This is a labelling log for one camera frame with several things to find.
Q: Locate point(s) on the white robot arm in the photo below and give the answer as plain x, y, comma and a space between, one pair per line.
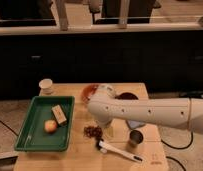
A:
179, 113

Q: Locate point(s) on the white black dish brush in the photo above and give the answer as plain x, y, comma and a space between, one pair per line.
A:
105, 147

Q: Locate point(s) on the beige sponge block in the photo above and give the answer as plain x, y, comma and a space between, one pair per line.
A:
59, 115

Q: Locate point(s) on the dark red bowl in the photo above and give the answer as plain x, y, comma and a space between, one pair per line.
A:
127, 96

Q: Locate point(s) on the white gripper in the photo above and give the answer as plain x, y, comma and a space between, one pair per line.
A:
106, 125

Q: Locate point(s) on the orange bowl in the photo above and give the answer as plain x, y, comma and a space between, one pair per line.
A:
87, 92

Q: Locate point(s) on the metal cup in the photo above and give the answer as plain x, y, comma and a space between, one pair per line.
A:
135, 138

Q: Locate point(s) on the yellow apple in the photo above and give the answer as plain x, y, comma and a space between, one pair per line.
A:
50, 126

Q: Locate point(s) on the white paper cup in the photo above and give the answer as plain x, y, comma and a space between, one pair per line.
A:
46, 86

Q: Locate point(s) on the blue sponge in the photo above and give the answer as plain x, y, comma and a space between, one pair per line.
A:
134, 124

